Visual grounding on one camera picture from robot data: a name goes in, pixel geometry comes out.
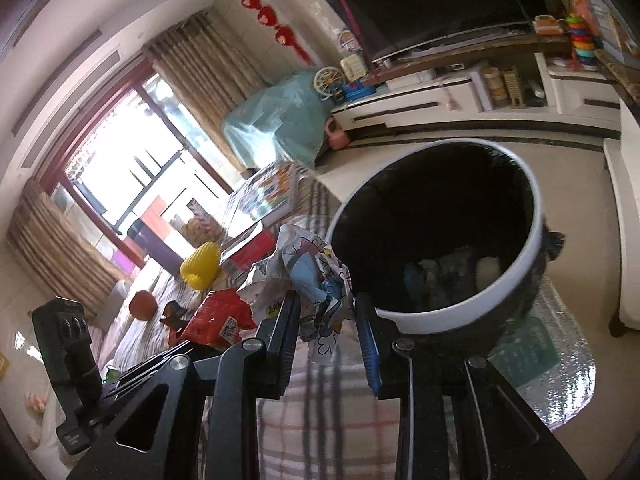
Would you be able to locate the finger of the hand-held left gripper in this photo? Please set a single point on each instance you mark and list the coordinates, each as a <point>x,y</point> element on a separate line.
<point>130,377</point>
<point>160,356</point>

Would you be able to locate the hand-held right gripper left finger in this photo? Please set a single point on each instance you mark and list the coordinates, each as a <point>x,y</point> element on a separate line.
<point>282,340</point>

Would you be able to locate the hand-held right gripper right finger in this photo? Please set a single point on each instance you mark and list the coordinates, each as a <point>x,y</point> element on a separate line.
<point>367,350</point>

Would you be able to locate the red snack packet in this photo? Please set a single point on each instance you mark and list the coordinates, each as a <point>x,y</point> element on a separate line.
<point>215,317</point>

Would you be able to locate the blue white cartoon wrapper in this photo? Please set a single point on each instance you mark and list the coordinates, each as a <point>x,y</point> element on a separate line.
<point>300,270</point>

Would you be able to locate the yellow plastic toy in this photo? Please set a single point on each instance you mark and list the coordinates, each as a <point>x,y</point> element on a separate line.
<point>200,265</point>

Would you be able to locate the black bin with white rim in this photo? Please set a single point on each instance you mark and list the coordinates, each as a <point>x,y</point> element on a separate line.
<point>500,305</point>

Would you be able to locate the small orange red wrapper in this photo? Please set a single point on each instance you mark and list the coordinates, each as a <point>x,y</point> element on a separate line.
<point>175,315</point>

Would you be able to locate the red apple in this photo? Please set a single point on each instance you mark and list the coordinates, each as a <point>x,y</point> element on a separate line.
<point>142,305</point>

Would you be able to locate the beige sofa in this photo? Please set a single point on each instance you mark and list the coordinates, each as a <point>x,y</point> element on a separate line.
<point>30,400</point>

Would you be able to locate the red white carton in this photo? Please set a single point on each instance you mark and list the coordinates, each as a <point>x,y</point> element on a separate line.
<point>250,257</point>

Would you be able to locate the beige curtain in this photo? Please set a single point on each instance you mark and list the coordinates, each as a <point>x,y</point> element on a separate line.
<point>205,65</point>
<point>55,240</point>

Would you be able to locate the clear cookie jar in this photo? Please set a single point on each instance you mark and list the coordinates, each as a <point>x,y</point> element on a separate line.
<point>202,230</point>

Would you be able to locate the colourful flat book box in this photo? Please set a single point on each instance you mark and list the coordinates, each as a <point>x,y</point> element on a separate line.
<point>265,192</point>

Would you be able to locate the pink toy watering can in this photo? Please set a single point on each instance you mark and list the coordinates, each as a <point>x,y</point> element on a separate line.
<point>336,135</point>

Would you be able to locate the teal covered armchair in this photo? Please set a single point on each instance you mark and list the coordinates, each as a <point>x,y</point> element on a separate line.
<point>275,125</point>

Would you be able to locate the ceiling air vent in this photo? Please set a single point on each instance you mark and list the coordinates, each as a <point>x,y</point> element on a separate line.
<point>55,82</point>
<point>70,110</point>

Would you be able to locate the low white television cabinet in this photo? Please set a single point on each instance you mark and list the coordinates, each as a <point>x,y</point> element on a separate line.
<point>400,105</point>

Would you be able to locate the blue toy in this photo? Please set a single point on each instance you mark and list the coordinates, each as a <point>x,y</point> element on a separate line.
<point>359,92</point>

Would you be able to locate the ferris wheel toy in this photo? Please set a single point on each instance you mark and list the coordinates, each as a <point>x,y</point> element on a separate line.
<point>329,84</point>

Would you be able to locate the yellow green toy box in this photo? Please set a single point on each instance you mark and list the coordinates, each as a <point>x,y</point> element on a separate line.
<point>353,66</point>

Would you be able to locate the pink toy house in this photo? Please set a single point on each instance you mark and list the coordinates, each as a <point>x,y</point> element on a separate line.
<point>346,40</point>

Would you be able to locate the red heart hanging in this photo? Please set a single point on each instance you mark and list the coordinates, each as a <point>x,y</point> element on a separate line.
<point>265,12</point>

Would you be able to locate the pink stick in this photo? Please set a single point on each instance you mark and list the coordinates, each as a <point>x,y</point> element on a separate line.
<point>347,15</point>

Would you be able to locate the white side cabinet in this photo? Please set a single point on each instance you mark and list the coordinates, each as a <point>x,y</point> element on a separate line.
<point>575,85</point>

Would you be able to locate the black television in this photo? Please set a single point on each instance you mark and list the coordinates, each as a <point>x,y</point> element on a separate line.
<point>425,5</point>

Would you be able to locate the brown marble counter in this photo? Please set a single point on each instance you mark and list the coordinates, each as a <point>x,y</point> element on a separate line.
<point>622,80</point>

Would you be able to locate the colourful orange box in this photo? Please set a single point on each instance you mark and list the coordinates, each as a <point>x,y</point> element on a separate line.
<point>617,25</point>

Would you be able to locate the wooden balcony door frame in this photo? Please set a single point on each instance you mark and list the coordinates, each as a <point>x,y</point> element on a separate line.
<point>90,135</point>

